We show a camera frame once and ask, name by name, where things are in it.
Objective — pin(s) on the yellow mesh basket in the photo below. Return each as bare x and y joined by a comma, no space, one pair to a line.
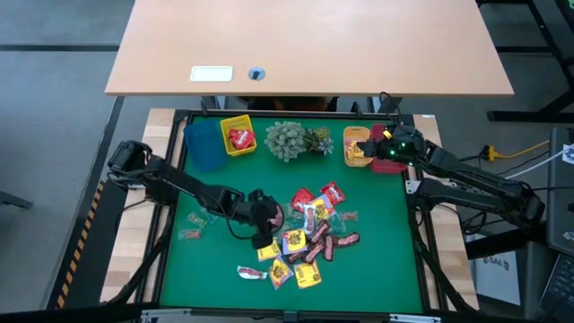
237,121

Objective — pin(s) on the grey computer case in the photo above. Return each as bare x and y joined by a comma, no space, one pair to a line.
560,202

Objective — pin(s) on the black camera block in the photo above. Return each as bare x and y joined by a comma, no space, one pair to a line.
290,317

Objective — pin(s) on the orange plastic tub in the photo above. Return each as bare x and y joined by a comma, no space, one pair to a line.
357,131

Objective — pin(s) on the blue plastic bin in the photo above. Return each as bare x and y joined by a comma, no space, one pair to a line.
204,148

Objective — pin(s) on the white red candy bar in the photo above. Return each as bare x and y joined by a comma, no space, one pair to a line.
309,220
251,272

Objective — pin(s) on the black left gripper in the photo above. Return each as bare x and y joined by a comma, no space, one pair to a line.
260,211

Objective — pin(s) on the silver aluminium bracket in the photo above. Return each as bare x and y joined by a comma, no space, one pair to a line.
166,314
414,318

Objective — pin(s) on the small dark succulent plant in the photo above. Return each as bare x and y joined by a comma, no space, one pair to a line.
319,139

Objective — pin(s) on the white labelled box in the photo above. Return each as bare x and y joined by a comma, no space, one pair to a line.
498,278

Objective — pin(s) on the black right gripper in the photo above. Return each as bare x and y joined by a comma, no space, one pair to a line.
399,148

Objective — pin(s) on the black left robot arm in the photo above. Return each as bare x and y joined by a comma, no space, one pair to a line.
179,181

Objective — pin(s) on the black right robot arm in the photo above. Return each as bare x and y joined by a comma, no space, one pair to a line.
466,171

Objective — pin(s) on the black chair base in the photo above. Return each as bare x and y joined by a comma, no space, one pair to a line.
13,200

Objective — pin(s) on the black desk leg frame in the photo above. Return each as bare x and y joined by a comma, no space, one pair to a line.
515,116

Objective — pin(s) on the pale green bushy plant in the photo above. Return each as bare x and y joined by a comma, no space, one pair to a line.
284,141

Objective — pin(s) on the purple-edged Sour Patch packet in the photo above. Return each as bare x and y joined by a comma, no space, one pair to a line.
280,272
294,241

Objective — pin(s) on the white rectangular desk plate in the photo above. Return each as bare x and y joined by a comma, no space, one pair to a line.
211,74

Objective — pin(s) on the green table mat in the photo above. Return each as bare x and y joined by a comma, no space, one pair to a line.
215,278

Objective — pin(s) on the red Skittles packet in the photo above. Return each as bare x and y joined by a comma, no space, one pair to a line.
302,198
333,193
241,138

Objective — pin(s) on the yellow black hazard tape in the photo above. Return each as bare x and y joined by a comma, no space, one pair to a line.
84,233

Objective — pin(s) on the red plastic bin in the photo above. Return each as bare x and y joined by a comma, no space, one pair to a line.
385,167

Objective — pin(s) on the black keyboard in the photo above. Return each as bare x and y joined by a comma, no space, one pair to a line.
560,287

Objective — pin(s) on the light wooden desk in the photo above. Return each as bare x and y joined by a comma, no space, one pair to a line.
314,45

